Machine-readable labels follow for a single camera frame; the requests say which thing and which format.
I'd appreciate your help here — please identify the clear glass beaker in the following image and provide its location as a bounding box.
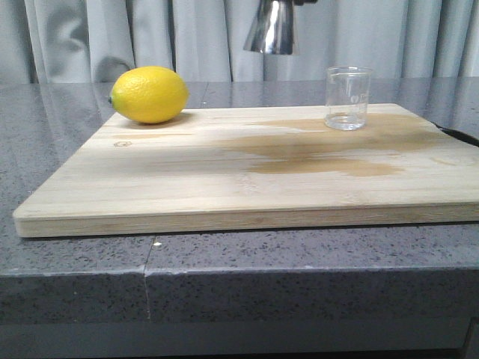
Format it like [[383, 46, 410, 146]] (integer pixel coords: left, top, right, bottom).
[[325, 66, 373, 131]]

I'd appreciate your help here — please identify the steel double jigger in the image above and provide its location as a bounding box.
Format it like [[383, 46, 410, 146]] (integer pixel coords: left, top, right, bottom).
[[243, 0, 317, 55]]

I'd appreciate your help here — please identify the wooden cutting board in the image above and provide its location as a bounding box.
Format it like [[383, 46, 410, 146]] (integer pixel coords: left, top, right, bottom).
[[13, 104, 478, 237]]

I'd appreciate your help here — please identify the yellow lemon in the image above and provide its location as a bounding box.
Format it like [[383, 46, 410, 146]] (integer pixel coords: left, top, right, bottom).
[[109, 66, 189, 124]]

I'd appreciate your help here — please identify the grey curtain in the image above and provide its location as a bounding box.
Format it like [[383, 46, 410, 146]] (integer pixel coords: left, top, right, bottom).
[[1, 1, 478, 84]]

